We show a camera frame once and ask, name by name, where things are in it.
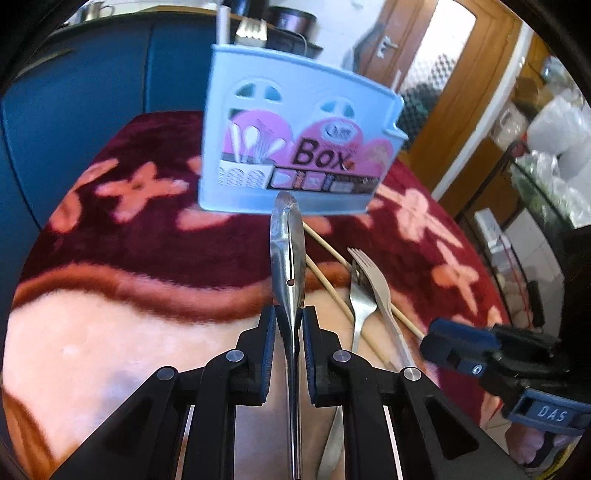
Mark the pile of eggs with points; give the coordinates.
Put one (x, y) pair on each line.
(512, 295)

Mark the light blue utensil holder box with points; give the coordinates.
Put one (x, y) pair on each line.
(277, 74)

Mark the dark rice cooker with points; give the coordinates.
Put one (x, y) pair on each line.
(291, 21)

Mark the silver fork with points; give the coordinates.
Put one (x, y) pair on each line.
(359, 295)

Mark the wooden door with glass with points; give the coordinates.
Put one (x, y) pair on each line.
(364, 46)

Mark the blue kitchen base cabinet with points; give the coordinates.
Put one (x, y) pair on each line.
(115, 69)

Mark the white power strip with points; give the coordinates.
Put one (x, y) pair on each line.
(489, 226)

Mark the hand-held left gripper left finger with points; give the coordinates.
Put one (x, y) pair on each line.
(268, 355)

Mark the clear plastic bags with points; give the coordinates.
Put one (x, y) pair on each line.
(558, 124)

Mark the person's right hand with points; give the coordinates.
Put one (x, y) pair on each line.
(521, 445)

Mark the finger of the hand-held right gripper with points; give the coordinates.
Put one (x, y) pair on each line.
(461, 331)
(450, 357)

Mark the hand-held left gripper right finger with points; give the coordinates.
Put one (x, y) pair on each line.
(308, 355)

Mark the silver table knife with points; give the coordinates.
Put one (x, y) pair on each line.
(288, 258)

